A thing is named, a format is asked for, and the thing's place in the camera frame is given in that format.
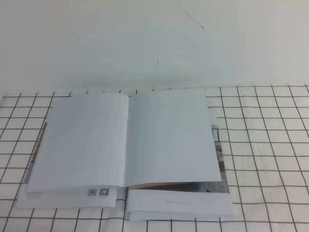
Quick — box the white-paged book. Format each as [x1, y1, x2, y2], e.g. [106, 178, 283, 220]
[28, 87, 223, 189]

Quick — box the white leaflet with web address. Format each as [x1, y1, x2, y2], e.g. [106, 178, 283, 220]
[126, 124, 234, 222]

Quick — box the white black-grid tablecloth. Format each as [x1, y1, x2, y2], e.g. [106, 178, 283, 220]
[0, 84, 309, 232]

